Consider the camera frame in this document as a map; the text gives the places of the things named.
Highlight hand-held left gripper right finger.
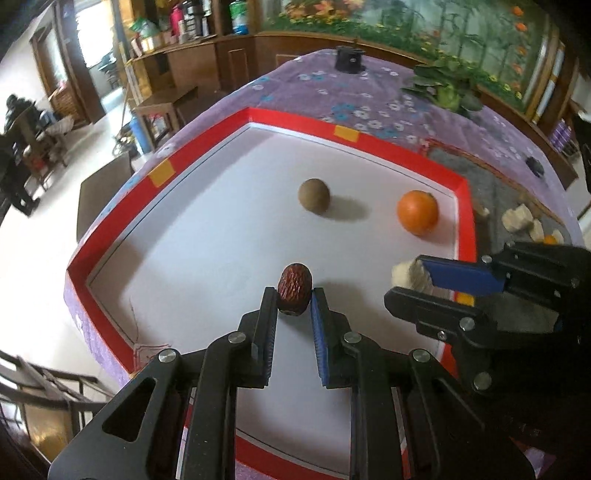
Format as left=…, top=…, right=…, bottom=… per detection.
left=310, top=287, right=536, bottom=480

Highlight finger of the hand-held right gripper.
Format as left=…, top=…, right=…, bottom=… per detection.
left=384, top=286, right=568, bottom=402
left=418, top=241, right=591, bottom=319

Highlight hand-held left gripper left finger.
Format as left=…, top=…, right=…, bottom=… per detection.
left=48, top=286, right=280, bottom=480

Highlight dried red date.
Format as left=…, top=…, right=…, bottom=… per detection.
left=277, top=263, right=313, bottom=317

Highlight red-rimmed white tray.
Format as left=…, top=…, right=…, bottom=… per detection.
left=67, top=107, right=477, bottom=480

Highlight large orange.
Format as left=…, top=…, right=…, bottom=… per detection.
left=397, top=190, right=439, bottom=237

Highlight grey mat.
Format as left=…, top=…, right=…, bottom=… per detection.
left=427, top=143, right=578, bottom=333

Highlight brown round longan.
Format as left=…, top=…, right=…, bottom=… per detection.
left=298, top=178, right=331, bottom=214

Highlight purple bottles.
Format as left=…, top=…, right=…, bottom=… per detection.
left=551, top=119, right=578, bottom=155

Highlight green leafy vegetable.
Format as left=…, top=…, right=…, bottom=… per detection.
left=401, top=58, right=483, bottom=114

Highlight rolled white poster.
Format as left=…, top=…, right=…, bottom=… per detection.
left=531, top=34, right=566, bottom=123

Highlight purple floral tablecloth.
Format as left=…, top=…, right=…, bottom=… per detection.
left=65, top=48, right=585, bottom=480

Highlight small wooden stool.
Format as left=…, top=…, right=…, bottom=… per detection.
left=131, top=85, right=199, bottom=153

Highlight dark wooden chair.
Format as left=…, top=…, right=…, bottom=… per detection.
left=0, top=350, right=116, bottom=467

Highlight black cylindrical holder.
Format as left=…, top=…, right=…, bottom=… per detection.
left=335, top=45, right=365, bottom=73

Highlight brown wooden sideboard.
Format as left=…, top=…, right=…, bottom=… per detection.
left=124, top=32, right=278, bottom=112

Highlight green bag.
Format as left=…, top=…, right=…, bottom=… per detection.
left=129, top=17, right=162, bottom=40

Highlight floral wall mural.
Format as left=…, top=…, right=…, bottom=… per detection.
left=259, top=0, right=555, bottom=116

